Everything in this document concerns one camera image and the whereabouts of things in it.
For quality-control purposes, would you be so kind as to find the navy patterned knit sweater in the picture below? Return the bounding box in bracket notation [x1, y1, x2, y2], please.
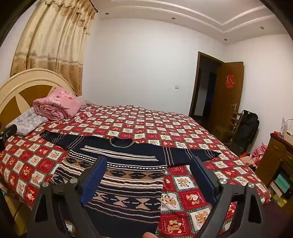
[41, 131, 218, 237]

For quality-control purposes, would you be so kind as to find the grey floral pillow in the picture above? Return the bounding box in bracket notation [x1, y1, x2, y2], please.
[6, 107, 48, 136]

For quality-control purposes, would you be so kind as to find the red patchwork bedspread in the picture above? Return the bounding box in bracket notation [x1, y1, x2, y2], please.
[1, 106, 271, 237]

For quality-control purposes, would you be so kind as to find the cream wooden headboard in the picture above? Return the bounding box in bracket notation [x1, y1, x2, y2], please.
[0, 68, 75, 131]

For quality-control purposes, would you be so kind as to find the pink red plastic bag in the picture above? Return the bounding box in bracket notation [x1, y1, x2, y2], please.
[251, 143, 267, 166]

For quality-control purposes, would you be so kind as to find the pink folded blanket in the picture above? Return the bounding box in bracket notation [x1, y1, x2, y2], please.
[32, 88, 84, 120]

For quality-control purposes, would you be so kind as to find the brown wooden dresser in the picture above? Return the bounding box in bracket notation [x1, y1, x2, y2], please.
[255, 133, 292, 187]

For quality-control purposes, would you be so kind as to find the wooden chair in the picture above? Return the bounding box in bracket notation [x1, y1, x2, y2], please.
[214, 111, 243, 148]

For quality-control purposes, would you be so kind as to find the black bag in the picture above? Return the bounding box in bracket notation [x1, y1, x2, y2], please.
[230, 110, 260, 156]

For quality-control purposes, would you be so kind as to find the beige patterned curtain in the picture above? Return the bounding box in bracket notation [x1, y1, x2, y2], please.
[10, 0, 97, 96]

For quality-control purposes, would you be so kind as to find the brown wooden door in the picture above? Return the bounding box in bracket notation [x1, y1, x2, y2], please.
[208, 62, 244, 134]

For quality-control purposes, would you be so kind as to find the red double happiness decoration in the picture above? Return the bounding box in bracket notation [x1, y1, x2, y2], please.
[225, 75, 236, 89]

